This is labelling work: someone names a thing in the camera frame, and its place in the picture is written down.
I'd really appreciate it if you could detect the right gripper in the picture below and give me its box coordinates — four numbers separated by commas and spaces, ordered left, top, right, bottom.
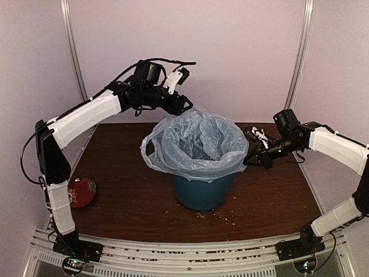
243, 134, 302, 169

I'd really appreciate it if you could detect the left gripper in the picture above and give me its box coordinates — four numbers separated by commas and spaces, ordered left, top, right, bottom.
142, 84, 193, 115

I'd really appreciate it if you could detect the translucent blue plastic trash bag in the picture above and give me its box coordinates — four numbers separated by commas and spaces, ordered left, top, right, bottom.
140, 106, 249, 183

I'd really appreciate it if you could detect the teal plastic trash bin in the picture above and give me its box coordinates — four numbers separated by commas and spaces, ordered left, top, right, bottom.
172, 174, 235, 214

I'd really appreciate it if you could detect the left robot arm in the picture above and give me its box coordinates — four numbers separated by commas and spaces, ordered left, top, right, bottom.
35, 58, 193, 256

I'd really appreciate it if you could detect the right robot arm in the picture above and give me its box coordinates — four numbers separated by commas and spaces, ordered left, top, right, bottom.
243, 109, 368, 255

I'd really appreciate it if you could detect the red floral bowl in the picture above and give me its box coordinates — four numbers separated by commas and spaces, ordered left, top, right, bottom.
68, 178, 97, 208

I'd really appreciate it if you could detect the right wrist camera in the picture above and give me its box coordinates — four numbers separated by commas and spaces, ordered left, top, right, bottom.
243, 126, 274, 142

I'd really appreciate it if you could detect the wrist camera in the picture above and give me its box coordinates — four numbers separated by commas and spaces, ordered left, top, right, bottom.
163, 67, 190, 95
243, 126, 274, 142

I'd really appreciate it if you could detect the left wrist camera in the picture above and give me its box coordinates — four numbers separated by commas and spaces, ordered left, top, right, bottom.
163, 67, 190, 95

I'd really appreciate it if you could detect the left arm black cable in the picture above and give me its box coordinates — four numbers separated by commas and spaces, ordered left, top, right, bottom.
20, 57, 197, 185

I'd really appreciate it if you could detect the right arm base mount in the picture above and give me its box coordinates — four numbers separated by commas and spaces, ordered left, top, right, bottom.
276, 239, 326, 275

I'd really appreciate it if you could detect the right aluminium frame post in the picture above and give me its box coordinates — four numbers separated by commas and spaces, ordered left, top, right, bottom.
284, 0, 315, 109

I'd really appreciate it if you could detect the aluminium frame post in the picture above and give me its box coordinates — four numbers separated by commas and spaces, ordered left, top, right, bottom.
284, 0, 315, 109
60, 0, 88, 101

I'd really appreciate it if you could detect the left aluminium frame post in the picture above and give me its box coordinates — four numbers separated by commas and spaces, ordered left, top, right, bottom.
60, 0, 88, 101

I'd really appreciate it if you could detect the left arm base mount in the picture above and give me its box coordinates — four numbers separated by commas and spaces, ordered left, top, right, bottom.
52, 241, 103, 276

